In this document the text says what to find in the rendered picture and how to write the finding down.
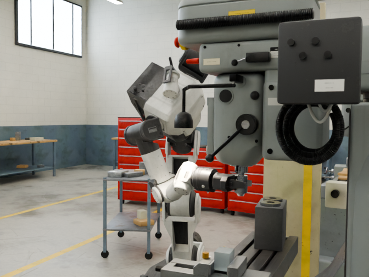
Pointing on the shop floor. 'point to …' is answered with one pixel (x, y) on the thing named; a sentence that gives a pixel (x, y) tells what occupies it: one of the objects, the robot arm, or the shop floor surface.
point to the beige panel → (298, 204)
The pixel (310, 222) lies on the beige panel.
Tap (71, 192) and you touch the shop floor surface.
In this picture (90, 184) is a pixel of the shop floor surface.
